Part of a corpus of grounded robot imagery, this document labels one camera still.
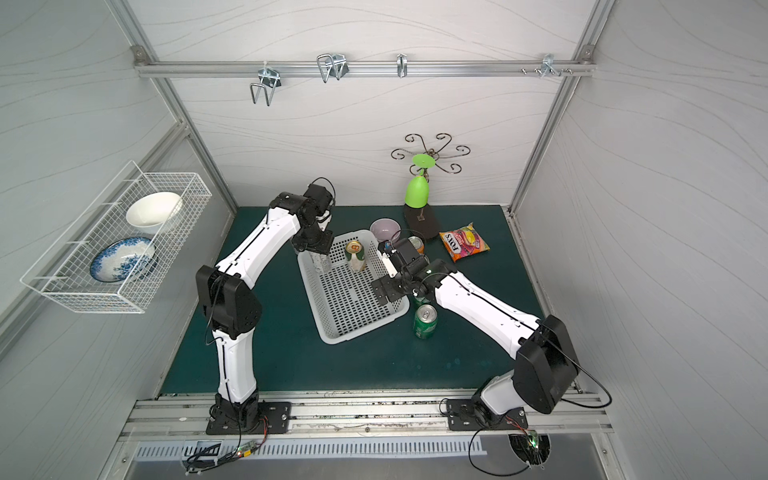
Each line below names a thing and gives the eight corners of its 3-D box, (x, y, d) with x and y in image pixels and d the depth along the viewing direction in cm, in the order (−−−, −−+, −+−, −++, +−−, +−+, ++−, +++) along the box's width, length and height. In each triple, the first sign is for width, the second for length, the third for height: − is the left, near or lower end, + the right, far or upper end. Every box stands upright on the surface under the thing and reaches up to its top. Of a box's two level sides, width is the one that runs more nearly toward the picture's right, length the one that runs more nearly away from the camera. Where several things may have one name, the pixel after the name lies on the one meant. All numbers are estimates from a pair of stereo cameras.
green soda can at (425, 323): (414, 340, 89) (416, 324, 79) (413, 322, 92) (415, 304, 83) (433, 340, 89) (438, 324, 79) (432, 322, 92) (436, 304, 83)
